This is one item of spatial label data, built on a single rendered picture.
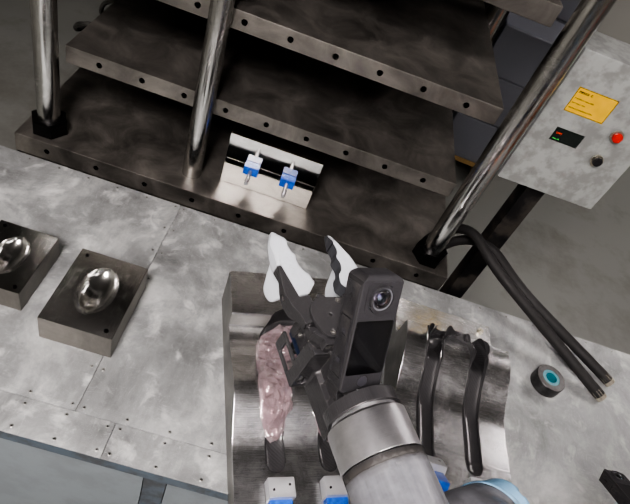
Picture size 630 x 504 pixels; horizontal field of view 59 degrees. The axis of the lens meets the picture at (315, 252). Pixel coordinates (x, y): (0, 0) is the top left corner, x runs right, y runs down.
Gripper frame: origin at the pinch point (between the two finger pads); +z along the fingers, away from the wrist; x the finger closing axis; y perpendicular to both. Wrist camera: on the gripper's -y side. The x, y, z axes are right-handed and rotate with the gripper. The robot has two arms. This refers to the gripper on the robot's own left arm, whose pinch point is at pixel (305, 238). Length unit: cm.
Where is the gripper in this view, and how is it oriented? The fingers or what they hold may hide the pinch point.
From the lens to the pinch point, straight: 60.3
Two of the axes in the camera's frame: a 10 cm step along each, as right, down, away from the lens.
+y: -4.1, 6.6, 6.3
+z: -3.2, -7.5, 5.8
